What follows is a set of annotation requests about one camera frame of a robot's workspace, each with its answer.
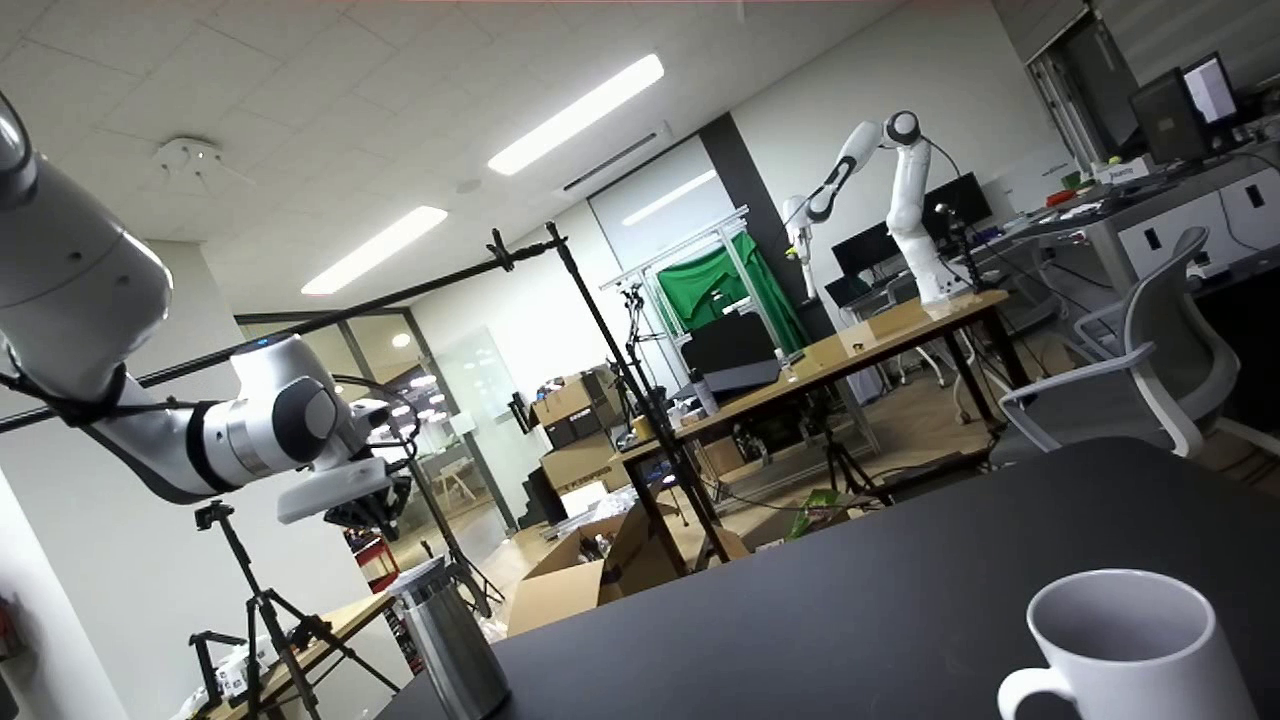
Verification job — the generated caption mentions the grey office chair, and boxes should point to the grey office chair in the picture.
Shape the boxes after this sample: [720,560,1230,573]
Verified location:
[997,226,1274,463]

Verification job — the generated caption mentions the white ceramic mug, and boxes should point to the white ceramic mug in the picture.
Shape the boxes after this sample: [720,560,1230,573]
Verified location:
[997,567,1262,720]

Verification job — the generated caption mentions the black camera tripod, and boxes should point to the black camera tripod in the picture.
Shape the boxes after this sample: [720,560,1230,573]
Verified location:
[193,500,398,720]

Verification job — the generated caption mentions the long wooden desk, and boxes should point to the long wooden desk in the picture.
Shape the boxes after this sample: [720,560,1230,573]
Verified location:
[618,289,1027,560]

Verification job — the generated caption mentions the white robot arm foreground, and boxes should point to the white robot arm foreground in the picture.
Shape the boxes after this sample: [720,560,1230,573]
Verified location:
[0,107,398,529]

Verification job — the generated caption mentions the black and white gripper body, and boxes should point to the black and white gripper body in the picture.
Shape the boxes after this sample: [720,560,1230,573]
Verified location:
[277,402,413,530]

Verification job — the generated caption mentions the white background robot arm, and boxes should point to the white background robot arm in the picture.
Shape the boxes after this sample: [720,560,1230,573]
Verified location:
[786,107,970,305]

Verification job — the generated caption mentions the black backdrop stand frame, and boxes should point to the black backdrop stand frame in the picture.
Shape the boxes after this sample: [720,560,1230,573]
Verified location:
[0,224,736,578]

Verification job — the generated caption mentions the black computer monitor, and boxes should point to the black computer monitor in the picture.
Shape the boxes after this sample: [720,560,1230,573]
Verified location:
[925,173,994,239]

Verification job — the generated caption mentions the open cardboard box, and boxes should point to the open cardboard box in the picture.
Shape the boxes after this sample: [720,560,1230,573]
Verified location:
[510,508,681,636]

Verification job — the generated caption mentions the stacked cardboard boxes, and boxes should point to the stacked cardboard boxes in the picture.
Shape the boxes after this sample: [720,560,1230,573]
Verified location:
[533,362,625,492]

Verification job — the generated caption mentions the green cloth on rack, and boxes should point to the green cloth on rack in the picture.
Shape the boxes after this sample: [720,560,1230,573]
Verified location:
[655,230,806,352]

